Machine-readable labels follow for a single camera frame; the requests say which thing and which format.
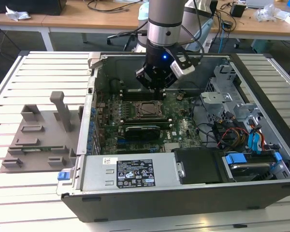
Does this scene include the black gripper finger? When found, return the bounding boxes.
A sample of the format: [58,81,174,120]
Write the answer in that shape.
[159,70,178,99]
[135,65,160,99]

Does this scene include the metal socket cover frame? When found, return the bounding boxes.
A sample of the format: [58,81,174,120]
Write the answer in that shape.
[134,100,164,118]

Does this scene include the CPU socket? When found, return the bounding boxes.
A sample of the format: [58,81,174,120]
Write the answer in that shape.
[133,100,165,118]

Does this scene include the black RAM slot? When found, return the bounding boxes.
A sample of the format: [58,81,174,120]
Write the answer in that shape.
[121,96,166,101]
[120,116,171,121]
[120,93,166,98]
[120,120,172,125]
[120,91,165,95]
[120,122,173,128]
[120,88,165,92]
[120,118,172,123]

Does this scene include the black office chair base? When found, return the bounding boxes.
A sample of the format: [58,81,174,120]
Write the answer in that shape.
[106,31,145,52]

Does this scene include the green motherboard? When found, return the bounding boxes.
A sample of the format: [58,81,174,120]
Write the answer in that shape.
[95,90,203,155]

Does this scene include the silver metal drive cage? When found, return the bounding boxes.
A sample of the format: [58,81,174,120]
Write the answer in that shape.
[199,60,266,136]

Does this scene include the black graphics card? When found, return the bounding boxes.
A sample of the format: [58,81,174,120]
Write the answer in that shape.
[124,125,161,141]

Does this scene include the silver finned heatsink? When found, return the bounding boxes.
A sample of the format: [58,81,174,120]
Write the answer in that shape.
[164,142,182,152]

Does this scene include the black plastic shroud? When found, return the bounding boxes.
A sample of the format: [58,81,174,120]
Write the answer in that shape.
[171,147,224,184]

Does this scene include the small black box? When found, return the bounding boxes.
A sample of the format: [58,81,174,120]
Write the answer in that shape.
[229,2,247,18]

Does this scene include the teal bin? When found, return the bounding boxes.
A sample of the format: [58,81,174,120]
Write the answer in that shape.
[250,39,269,54]

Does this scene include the wooden desk with white legs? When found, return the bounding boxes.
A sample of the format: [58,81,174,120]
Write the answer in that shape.
[0,0,149,52]

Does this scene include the grey power supply unit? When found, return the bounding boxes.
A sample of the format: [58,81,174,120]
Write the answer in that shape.
[79,154,178,191]

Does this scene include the grey parts rack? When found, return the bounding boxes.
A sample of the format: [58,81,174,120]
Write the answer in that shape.
[1,90,84,174]

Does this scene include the grey laptop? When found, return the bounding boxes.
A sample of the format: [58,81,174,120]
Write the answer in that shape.
[246,0,274,8]

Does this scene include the clear plastic bag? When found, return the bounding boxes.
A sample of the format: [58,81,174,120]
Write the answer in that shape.
[255,2,290,23]

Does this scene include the hard disk in blue carrier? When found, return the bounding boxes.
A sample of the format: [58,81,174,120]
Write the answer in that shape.
[222,151,285,182]

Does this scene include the black open PC case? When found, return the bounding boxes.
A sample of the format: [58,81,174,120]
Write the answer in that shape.
[57,52,290,223]

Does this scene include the blue case latch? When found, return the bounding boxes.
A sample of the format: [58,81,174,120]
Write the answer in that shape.
[57,170,70,181]

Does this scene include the green RAM stick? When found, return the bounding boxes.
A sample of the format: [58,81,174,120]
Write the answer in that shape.
[23,146,63,153]

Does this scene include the large black box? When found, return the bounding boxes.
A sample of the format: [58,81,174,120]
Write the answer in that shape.
[0,0,68,15]

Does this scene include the crumpled white paper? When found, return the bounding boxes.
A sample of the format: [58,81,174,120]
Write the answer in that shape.
[5,6,31,22]

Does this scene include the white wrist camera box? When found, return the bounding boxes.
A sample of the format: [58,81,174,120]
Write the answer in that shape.
[170,59,196,79]

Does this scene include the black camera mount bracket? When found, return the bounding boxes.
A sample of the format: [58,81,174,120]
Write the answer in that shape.
[164,47,194,71]

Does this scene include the black looped wire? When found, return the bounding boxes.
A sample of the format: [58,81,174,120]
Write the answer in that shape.
[190,95,216,147]

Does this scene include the thin blue cable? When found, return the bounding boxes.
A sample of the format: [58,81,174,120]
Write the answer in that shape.
[219,30,225,53]

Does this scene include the yellow red power wires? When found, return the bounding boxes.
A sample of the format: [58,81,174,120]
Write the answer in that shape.
[217,127,249,148]

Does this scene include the wooden desk with cables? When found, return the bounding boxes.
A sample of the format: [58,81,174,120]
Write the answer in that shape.
[211,0,290,41]

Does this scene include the blue flat data wire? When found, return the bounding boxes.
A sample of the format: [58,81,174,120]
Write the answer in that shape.
[247,124,264,155]

